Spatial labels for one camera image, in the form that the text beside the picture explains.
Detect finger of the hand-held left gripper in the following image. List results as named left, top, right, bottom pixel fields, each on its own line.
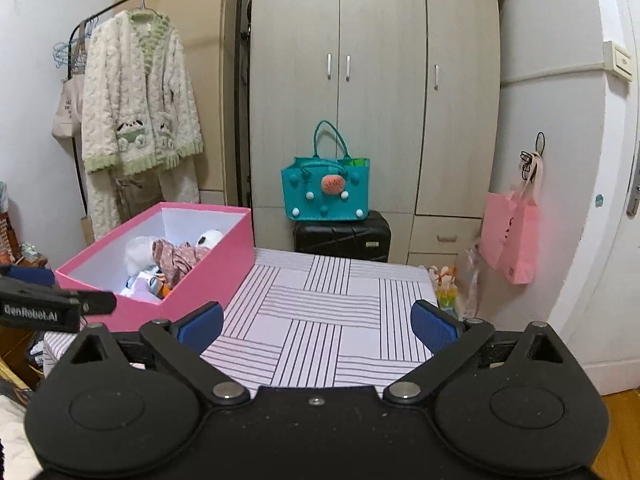
left=0, top=275, right=118, bottom=333
left=0, top=265, right=57, bottom=289

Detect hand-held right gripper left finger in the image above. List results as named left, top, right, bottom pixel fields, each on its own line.
left=64, top=301, right=251, bottom=407

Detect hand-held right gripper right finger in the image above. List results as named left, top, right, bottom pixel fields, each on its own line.
left=382, top=299, right=577, bottom=406

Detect pink cardboard box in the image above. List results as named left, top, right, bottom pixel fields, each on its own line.
left=54, top=202, right=256, bottom=333

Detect floral pink cloth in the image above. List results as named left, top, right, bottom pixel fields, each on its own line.
left=151, top=238, right=208, bottom=292

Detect white mesh bath puff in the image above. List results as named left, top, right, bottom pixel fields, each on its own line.
left=124, top=236, right=157, bottom=278

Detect colourful gift bag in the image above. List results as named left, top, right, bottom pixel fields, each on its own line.
left=434, top=265, right=460, bottom=313

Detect clear plastic bag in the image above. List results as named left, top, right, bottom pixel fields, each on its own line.
left=462, top=240, right=488, bottom=318

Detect fluffy cream pajama pants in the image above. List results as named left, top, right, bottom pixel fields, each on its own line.
left=85, top=157, right=201, bottom=241

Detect pink striped tablecloth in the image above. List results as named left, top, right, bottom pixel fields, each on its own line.
left=42, top=247, right=440, bottom=391

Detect pink paper bag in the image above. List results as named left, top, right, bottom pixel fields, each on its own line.
left=480, top=152, right=543, bottom=286

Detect black suitcase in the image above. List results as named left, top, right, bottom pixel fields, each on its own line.
left=293, top=211, right=392, bottom=263

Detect beige canvas tote bag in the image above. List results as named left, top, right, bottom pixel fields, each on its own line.
left=51, top=40, right=93, bottom=138

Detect teal felt handbag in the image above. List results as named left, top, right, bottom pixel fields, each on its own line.
left=280, top=120, right=371, bottom=222

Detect white door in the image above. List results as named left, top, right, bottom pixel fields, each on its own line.
left=547, top=0, right=640, bottom=396

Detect black clothes rack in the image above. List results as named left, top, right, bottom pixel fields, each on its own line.
left=68, top=0, right=251, bottom=221

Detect fluffy cream pajama jacket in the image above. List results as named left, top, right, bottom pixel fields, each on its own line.
left=80, top=10, right=205, bottom=173

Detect grey wooden wardrobe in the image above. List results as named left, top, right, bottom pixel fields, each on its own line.
left=248, top=0, right=502, bottom=267

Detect black wall hook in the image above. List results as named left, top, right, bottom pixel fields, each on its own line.
left=520, top=131, right=546, bottom=181

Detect metal door handle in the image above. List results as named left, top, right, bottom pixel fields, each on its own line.
left=626, top=165, right=640, bottom=218

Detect blue wire hangers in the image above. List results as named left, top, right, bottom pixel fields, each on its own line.
left=52, top=19, right=101, bottom=68

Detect beige light switch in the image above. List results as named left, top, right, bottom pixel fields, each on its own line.
left=602, top=41, right=633, bottom=81

